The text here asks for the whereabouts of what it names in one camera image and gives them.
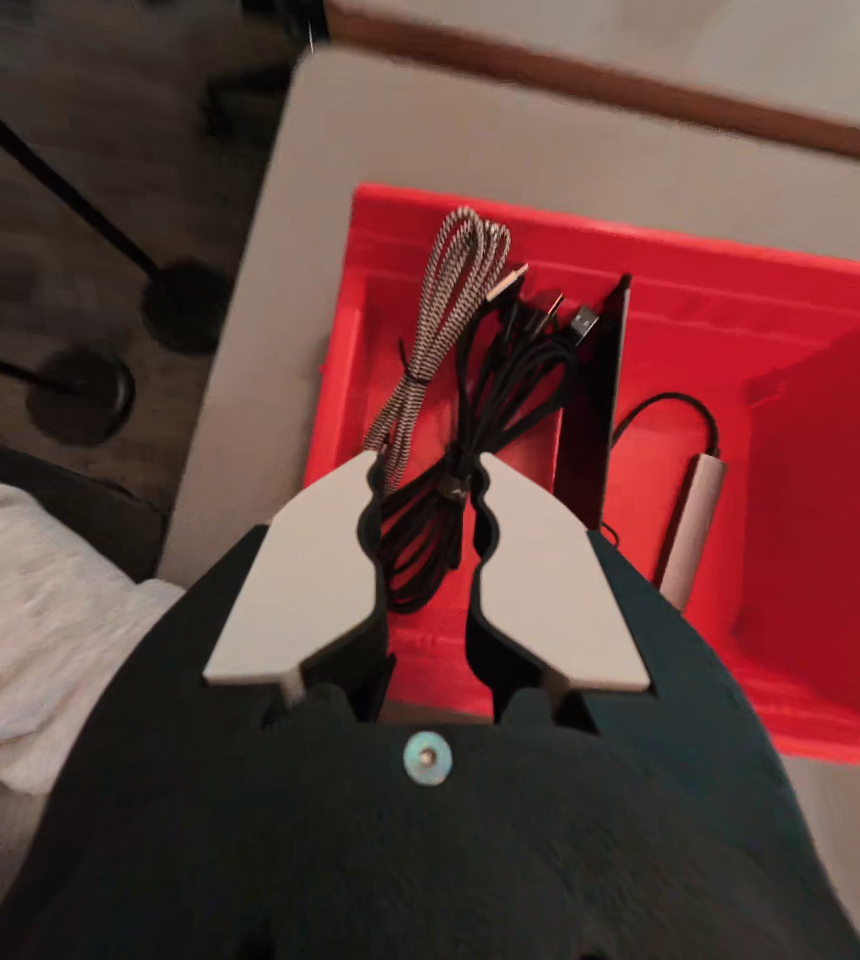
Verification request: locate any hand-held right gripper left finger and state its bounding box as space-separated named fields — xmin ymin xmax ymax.
xmin=203 ymin=452 xmax=389 ymax=702

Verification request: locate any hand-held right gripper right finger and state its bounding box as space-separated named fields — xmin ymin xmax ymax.
xmin=469 ymin=452 xmax=653 ymax=694

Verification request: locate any grey usb hub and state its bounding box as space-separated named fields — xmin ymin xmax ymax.
xmin=598 ymin=391 xmax=728 ymax=612

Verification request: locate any black braided cable bundle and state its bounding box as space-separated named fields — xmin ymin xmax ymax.
xmin=377 ymin=288 xmax=603 ymax=616

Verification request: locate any red plastic bin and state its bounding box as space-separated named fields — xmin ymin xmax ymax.
xmin=302 ymin=182 xmax=860 ymax=766

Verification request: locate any black white braided cable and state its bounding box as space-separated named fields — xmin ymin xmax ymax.
xmin=358 ymin=206 xmax=532 ymax=496

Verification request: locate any grey desk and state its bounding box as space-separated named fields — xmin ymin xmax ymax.
xmin=156 ymin=41 xmax=860 ymax=960

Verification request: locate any black bin divider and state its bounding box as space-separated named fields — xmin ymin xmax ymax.
xmin=553 ymin=273 xmax=633 ymax=530

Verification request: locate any grey sweatshirt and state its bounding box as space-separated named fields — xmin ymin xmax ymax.
xmin=0 ymin=435 xmax=191 ymax=796

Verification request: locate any black floor stand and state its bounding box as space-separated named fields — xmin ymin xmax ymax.
xmin=0 ymin=341 xmax=137 ymax=447
xmin=0 ymin=67 xmax=234 ymax=355

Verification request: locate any wooden handrail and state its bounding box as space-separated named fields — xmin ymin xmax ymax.
xmin=325 ymin=3 xmax=860 ymax=170

